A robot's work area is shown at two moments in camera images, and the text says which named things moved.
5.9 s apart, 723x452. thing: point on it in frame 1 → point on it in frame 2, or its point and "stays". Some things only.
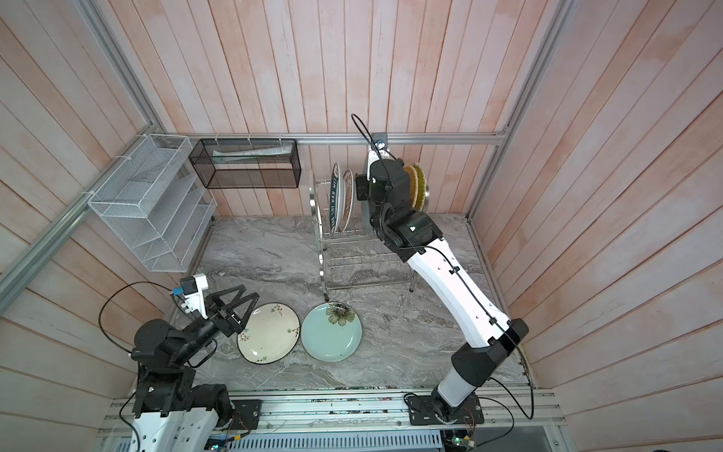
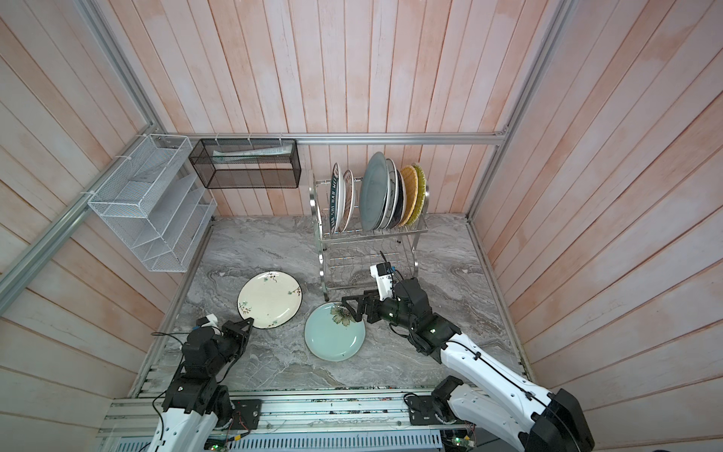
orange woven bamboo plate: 413,185 stays
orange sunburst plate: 347,200 stays
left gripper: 230,325 → 234,330
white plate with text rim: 337,200 stays
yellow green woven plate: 422,185 stays
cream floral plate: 270,334 → 272,298
